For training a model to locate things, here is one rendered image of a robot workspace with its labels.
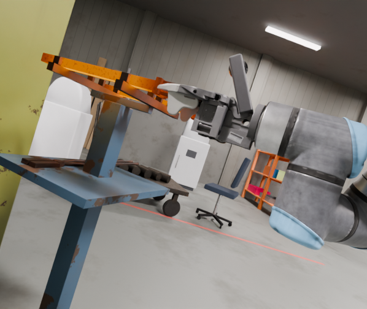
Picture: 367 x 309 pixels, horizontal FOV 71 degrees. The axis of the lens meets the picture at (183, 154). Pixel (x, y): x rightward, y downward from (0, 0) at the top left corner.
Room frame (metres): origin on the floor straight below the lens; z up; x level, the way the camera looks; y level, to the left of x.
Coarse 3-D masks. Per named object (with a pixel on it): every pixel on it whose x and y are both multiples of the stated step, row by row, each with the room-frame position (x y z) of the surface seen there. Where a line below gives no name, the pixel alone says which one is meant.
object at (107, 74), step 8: (48, 56) 0.66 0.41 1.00; (64, 64) 0.64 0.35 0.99; (72, 64) 0.63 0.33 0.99; (80, 64) 0.62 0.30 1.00; (88, 64) 0.61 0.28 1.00; (80, 72) 0.65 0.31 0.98; (88, 72) 0.61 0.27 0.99; (96, 72) 0.60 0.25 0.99; (104, 72) 0.60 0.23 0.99; (112, 72) 0.59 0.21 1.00; (120, 72) 0.58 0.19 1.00; (112, 80) 0.60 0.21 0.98; (136, 80) 0.56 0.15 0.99; (144, 80) 0.56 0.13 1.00; (152, 80) 0.55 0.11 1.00; (160, 80) 0.53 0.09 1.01; (144, 88) 0.56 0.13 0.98; (152, 88) 0.55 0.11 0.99; (160, 96) 0.56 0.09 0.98; (200, 104) 0.52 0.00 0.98
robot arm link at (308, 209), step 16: (288, 176) 0.43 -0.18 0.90; (304, 176) 0.41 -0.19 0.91; (320, 176) 0.40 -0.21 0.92; (288, 192) 0.42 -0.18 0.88; (304, 192) 0.40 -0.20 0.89; (320, 192) 0.39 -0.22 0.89; (336, 192) 0.40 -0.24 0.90; (272, 208) 0.44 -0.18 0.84; (288, 208) 0.41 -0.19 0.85; (304, 208) 0.40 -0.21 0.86; (320, 208) 0.39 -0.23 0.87; (336, 208) 0.41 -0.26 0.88; (352, 208) 0.43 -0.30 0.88; (272, 224) 0.43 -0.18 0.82; (288, 224) 0.41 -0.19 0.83; (304, 224) 0.39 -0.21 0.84; (320, 224) 0.40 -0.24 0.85; (336, 224) 0.41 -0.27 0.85; (352, 224) 0.42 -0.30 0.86; (304, 240) 0.39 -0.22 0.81; (320, 240) 0.40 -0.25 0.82; (336, 240) 0.43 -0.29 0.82
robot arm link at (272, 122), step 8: (272, 104) 0.45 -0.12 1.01; (280, 104) 0.45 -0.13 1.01; (264, 112) 0.44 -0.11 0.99; (272, 112) 0.43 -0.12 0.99; (280, 112) 0.43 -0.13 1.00; (288, 112) 0.43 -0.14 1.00; (264, 120) 0.43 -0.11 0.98; (272, 120) 0.43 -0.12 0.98; (280, 120) 0.42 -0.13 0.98; (264, 128) 0.43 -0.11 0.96; (272, 128) 0.43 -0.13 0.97; (280, 128) 0.42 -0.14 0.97; (256, 136) 0.44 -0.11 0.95; (264, 136) 0.44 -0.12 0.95; (272, 136) 0.43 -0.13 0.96; (280, 136) 0.42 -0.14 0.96; (256, 144) 0.46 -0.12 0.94; (264, 144) 0.45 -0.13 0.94; (272, 144) 0.44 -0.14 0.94; (272, 152) 0.46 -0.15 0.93
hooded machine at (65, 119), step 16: (64, 80) 3.25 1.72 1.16; (48, 96) 3.24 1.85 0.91; (64, 96) 3.26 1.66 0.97; (80, 96) 3.28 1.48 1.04; (48, 112) 3.21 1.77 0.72; (64, 112) 3.23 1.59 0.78; (80, 112) 3.25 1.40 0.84; (48, 128) 3.22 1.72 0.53; (64, 128) 3.23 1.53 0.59; (80, 128) 3.41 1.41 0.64; (32, 144) 3.21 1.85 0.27; (48, 144) 3.22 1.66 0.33; (64, 144) 3.24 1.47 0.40; (80, 144) 3.62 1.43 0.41
